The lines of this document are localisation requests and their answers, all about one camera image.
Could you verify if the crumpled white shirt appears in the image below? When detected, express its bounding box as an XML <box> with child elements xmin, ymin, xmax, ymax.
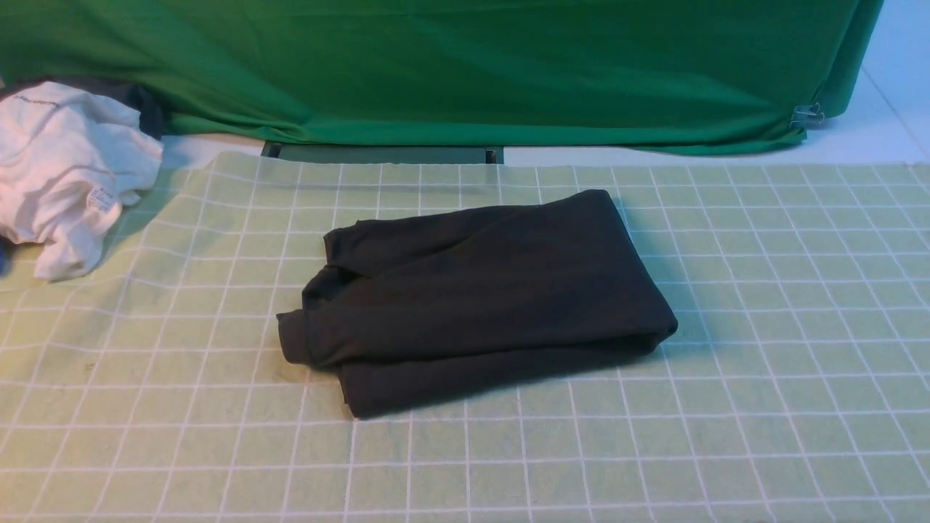
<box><xmin>1</xmin><ymin>81</ymin><xmax>165</xmax><ymax>281</ymax></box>

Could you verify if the dark green metal bar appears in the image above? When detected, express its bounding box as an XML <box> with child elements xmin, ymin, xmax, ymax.
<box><xmin>260</xmin><ymin>142</ymin><xmax>504</xmax><ymax>165</ymax></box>

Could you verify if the dark garment behind white shirt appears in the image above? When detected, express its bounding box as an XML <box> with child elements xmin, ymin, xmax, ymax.
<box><xmin>1</xmin><ymin>76</ymin><xmax>166</xmax><ymax>140</ymax></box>

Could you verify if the light green checkered tablecloth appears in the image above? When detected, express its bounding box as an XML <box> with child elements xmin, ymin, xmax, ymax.
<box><xmin>1</xmin><ymin>152</ymin><xmax>929</xmax><ymax>522</ymax></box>

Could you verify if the dark gray long-sleeve top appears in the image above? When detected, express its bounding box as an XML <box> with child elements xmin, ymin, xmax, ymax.
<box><xmin>277</xmin><ymin>189</ymin><xmax>679</xmax><ymax>419</ymax></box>

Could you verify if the silver binder clip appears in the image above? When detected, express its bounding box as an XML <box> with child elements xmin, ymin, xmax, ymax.
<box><xmin>788</xmin><ymin>102</ymin><xmax>826</xmax><ymax>129</ymax></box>

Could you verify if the green backdrop cloth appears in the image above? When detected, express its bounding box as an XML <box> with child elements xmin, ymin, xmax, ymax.
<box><xmin>1</xmin><ymin>1</ymin><xmax>883</xmax><ymax>156</ymax></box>

